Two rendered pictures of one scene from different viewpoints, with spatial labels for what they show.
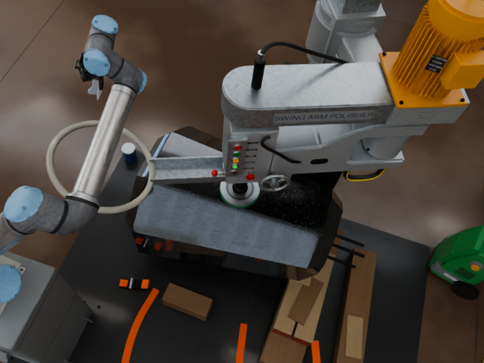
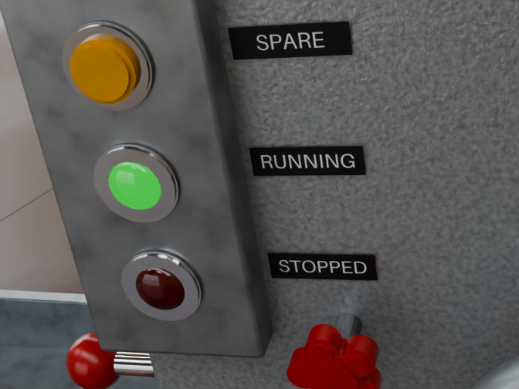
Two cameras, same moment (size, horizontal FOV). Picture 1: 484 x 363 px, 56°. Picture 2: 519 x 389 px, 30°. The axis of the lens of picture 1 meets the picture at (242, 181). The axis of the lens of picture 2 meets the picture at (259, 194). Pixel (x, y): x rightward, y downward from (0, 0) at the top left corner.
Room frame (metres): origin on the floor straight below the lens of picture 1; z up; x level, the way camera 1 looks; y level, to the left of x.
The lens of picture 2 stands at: (0.77, -0.19, 1.50)
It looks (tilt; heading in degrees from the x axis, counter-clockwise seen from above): 30 degrees down; 34
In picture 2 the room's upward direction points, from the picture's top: 10 degrees counter-clockwise
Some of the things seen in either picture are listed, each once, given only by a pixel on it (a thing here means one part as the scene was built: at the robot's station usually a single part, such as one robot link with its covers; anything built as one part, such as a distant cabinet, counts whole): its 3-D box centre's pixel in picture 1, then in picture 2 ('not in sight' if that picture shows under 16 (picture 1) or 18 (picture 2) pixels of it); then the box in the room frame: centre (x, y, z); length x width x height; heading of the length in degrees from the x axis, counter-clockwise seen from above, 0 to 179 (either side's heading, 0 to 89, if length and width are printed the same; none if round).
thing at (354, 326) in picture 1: (353, 336); not in sight; (0.66, -0.85, 0.13); 0.25 x 0.10 x 0.01; 178
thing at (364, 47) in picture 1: (355, 57); not in sight; (1.75, -0.47, 1.36); 0.74 x 0.34 x 0.25; 22
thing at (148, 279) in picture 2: not in sight; (161, 285); (1.03, 0.04, 1.27); 0.02 x 0.01 x 0.02; 104
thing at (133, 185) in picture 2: not in sight; (137, 183); (1.03, 0.04, 1.32); 0.02 x 0.01 x 0.02; 104
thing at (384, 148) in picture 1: (387, 132); not in sight; (1.33, -0.63, 1.34); 0.19 x 0.19 x 0.20
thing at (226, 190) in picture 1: (240, 188); not in sight; (1.17, 0.00, 0.87); 0.21 x 0.21 x 0.01
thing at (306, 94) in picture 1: (339, 96); not in sight; (1.26, -0.33, 1.62); 0.96 x 0.25 x 0.17; 104
